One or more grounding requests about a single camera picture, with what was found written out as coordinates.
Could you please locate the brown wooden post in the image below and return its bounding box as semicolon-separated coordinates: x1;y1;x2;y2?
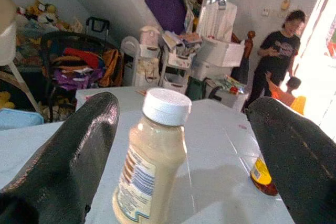
231;30;256;86

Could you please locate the brown bottle with yellow label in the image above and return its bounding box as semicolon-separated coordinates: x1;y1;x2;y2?
250;156;279;197

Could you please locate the purple board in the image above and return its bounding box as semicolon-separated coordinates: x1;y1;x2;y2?
144;0;187;36

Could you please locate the yellow plush toy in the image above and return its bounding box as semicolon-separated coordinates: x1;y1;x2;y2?
0;90;16;110

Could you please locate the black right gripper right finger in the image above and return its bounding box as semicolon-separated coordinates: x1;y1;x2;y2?
245;96;336;224

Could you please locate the black mesh basket of clothes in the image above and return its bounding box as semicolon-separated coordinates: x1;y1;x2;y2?
39;31;124;122

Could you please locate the woman in black t-shirt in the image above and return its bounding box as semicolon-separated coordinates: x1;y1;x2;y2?
244;9;307;109

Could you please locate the white rack with bag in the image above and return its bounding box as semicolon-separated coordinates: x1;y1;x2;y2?
120;26;161;88

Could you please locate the light blue cushion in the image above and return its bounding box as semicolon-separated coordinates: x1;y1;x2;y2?
0;108;45;131

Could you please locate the white storage box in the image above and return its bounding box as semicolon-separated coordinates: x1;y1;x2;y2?
193;37;246;82

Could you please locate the tiger plush toy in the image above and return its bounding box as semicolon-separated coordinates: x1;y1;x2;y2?
17;0;69;31

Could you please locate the white chair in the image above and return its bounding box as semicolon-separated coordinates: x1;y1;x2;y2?
0;0;41;113

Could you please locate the child in orange shirt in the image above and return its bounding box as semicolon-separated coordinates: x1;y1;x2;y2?
264;71;302;108

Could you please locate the white shirt on hanger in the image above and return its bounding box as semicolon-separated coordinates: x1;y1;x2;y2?
196;0;238;42

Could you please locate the white plastic drawer cart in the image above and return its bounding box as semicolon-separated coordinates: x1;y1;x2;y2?
159;31;203;95

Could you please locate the black luggage handle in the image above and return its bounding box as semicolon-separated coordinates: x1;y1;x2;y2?
85;16;111;41

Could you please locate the dark green bag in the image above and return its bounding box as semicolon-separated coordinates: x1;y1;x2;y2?
185;76;223;102

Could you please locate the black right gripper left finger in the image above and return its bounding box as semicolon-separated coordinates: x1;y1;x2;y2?
0;91;121;224

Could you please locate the mayonnaise bottle with white cap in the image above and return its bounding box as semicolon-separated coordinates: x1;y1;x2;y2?
112;88;193;224

